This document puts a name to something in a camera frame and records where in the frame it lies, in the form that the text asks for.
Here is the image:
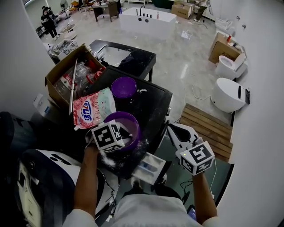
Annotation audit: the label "white top-load washing machine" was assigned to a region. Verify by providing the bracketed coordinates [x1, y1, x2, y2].
[16, 148, 119, 227]

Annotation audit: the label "white toilet with raised lid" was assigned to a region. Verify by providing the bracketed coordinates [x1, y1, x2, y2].
[214, 52, 249, 81]

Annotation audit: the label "standing fan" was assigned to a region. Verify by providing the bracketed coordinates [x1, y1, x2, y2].
[59, 0, 71, 20]

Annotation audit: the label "purple plastic bucket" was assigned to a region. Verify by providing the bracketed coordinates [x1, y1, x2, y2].
[103, 111, 142, 152]

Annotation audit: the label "white paper sheet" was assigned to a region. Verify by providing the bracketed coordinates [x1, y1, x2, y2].
[180, 30, 193, 40]

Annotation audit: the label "black washing machine top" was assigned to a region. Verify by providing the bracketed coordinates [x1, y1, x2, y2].
[85, 66, 174, 180]

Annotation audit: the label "metal rod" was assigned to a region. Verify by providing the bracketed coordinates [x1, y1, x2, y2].
[69, 58, 79, 115]

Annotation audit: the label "person's left white shoe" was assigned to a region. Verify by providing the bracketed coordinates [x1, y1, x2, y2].
[130, 176, 143, 190]

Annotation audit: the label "white bathtub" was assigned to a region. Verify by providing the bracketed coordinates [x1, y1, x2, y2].
[119, 7, 178, 41]

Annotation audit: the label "wooden slat platform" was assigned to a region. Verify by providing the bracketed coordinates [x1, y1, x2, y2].
[178, 102, 234, 163]

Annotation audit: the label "white round table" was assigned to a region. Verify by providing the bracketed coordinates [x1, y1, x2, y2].
[59, 23, 78, 40]

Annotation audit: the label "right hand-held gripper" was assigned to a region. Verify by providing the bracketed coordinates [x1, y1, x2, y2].
[167, 122, 215, 176]

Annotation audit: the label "green bathtub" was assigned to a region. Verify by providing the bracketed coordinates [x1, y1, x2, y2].
[151, 0, 175, 9]

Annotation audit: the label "person's left forearm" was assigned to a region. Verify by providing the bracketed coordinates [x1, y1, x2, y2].
[73, 144, 101, 220]

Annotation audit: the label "pink detergent bag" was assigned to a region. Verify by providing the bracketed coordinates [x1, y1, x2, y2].
[72, 87, 117, 131]

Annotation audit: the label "person's right forearm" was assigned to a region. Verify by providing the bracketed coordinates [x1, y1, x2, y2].
[192, 172, 218, 225]

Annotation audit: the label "white detergent drawer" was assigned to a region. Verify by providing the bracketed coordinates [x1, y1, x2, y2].
[131, 152, 167, 186]

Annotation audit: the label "black bathtub faucet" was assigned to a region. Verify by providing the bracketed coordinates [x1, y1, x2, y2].
[135, 5, 153, 18]

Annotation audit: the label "pile of plastic bottles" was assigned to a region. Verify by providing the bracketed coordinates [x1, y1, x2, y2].
[54, 59, 105, 99]

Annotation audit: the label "white round toilet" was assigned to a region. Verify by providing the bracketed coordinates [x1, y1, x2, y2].
[210, 77, 247, 114]

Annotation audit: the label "small white box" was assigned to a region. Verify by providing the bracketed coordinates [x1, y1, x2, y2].
[32, 93, 51, 117]

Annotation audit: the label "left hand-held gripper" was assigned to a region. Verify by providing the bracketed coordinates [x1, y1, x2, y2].
[85, 119, 134, 153]

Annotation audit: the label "white floor cable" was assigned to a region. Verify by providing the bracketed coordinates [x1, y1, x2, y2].
[182, 72, 212, 118]

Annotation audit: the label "brown cardboard box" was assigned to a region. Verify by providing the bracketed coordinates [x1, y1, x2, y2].
[208, 32, 246, 65]
[170, 2, 194, 20]

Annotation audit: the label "purple bucket lid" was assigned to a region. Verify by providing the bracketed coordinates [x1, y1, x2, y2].
[110, 76, 138, 99]

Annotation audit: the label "black sink cabinet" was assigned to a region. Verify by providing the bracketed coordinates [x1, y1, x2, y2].
[89, 39, 157, 82]

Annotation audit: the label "dark cloth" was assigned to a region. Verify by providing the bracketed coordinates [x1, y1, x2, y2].
[118, 50, 144, 70]

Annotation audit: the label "dark top-load washing machine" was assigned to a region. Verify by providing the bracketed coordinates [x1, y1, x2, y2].
[0, 111, 38, 160]

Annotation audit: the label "smartphone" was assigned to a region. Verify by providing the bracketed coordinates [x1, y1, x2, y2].
[187, 204, 197, 222]

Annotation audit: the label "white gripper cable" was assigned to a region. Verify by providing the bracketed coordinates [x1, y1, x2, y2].
[209, 157, 217, 198]

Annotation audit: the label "pile of mixed clutter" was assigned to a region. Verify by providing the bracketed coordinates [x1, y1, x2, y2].
[47, 38, 79, 61]

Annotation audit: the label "black cable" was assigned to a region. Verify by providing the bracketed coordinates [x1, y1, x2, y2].
[179, 180, 194, 206]

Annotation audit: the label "person's white shirt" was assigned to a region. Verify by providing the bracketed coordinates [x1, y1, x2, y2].
[63, 194, 215, 227]

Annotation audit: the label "brown wooden desk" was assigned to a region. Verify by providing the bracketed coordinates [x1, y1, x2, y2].
[92, 0, 121, 23]

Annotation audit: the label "person's black trousers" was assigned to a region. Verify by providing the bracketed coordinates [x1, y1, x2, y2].
[122, 183, 182, 201]

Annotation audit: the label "open cardboard box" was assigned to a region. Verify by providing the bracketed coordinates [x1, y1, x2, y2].
[44, 43, 107, 110]

